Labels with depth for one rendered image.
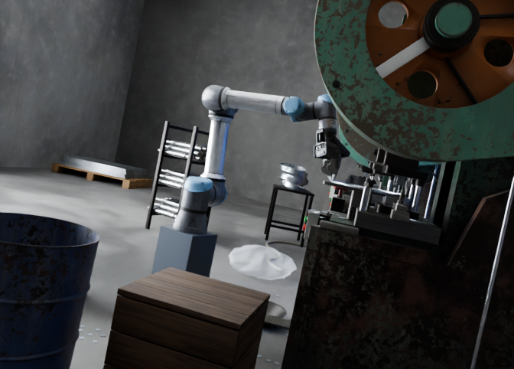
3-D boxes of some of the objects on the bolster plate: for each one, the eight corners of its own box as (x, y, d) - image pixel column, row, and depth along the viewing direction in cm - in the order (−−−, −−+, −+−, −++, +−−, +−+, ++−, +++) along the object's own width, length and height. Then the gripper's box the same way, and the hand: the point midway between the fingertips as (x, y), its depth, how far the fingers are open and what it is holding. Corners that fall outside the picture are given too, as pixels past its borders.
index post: (359, 210, 181) (364, 184, 181) (359, 209, 184) (364, 184, 184) (366, 211, 181) (372, 186, 180) (366, 210, 184) (372, 186, 183)
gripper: (311, 132, 205) (313, 181, 200) (326, 125, 198) (329, 177, 193) (326, 135, 210) (327, 184, 205) (342, 130, 203) (343, 180, 198)
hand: (333, 178), depth 201 cm, fingers closed
